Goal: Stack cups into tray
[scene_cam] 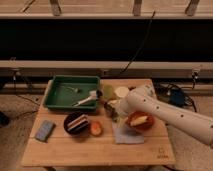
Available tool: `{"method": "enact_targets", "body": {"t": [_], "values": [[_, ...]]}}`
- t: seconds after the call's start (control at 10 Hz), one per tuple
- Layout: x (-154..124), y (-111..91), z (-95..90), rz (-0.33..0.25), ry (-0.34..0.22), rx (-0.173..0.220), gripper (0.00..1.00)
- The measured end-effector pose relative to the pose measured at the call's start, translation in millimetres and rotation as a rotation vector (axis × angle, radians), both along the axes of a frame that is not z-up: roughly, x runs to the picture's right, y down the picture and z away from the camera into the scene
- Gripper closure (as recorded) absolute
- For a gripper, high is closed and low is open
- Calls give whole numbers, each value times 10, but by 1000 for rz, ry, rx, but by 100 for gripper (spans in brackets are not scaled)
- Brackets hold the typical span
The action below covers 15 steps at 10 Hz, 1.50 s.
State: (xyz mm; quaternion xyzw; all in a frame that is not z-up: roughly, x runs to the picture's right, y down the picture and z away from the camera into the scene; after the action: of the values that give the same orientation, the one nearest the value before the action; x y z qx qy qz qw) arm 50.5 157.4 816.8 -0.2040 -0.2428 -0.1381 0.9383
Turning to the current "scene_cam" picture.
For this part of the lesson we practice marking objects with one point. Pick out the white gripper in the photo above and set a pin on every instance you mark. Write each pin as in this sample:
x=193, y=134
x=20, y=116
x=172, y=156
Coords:
x=110, y=108

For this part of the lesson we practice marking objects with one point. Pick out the light green cup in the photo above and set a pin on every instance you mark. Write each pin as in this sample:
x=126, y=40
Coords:
x=108, y=92

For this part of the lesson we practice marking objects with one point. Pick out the white cup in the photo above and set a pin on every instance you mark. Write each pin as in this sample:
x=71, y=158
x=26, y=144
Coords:
x=121, y=92

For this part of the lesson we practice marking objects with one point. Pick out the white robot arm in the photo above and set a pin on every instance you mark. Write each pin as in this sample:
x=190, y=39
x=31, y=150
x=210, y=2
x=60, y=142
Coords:
x=142, y=99

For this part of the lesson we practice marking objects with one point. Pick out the green plastic tray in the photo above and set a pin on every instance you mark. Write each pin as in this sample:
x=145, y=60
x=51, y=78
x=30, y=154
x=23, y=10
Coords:
x=60, y=98

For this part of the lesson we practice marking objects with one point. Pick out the yellow corn cob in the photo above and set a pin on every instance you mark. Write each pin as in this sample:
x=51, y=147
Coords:
x=138, y=121

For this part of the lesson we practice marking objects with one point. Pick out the white dish brush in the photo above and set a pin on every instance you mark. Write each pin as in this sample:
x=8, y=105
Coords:
x=93, y=95

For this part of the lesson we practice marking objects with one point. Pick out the grey blue cloth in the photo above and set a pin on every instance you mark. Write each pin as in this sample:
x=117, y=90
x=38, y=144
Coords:
x=125, y=135

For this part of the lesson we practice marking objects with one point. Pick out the orange bowl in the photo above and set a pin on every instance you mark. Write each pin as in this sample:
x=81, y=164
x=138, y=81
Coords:
x=142, y=127

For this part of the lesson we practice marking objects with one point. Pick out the orange round fruit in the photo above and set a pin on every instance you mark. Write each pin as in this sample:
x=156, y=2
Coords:
x=95, y=128

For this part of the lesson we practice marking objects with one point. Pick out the wooden table board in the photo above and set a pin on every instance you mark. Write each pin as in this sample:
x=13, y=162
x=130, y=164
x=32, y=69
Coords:
x=63, y=150

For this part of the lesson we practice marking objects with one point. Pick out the layered cake slice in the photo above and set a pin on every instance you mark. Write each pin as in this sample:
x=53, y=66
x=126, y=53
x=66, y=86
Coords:
x=78, y=123

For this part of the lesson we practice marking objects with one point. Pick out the dark plate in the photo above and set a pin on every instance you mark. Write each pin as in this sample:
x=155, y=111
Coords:
x=69, y=119

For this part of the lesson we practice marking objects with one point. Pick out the metal fork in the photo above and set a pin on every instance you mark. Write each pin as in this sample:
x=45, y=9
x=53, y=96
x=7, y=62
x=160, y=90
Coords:
x=73, y=89

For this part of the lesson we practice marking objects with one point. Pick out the blue power adapter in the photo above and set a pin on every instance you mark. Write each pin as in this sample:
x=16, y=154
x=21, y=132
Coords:
x=177, y=98

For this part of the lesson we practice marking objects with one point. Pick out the blue sponge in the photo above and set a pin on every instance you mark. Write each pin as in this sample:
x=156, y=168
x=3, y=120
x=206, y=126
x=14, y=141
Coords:
x=44, y=131

